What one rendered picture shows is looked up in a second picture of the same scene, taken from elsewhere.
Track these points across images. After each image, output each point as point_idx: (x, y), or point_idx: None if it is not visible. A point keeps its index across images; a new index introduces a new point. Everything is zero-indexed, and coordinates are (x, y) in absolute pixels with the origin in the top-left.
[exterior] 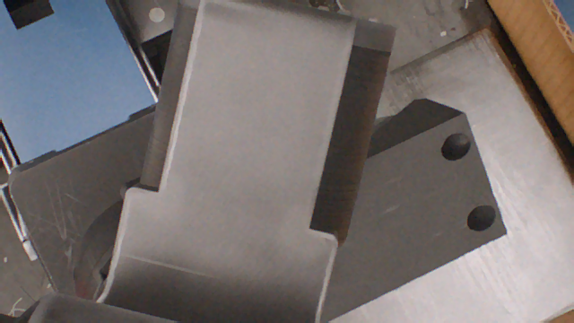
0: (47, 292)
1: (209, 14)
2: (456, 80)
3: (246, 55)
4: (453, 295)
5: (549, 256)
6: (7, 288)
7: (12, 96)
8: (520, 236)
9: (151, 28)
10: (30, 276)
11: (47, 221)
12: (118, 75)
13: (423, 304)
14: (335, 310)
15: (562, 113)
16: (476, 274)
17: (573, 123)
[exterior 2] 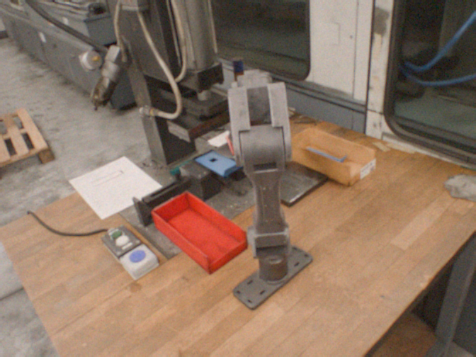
0: (227, 207)
1: (245, 71)
2: (286, 164)
3: (249, 72)
4: (298, 185)
5: (312, 177)
6: (219, 209)
7: (214, 168)
8: (306, 176)
9: (234, 158)
10: (223, 207)
11: (231, 129)
12: (231, 162)
13: (294, 187)
14: (270, 120)
15: (306, 163)
16: (301, 182)
17: (308, 163)
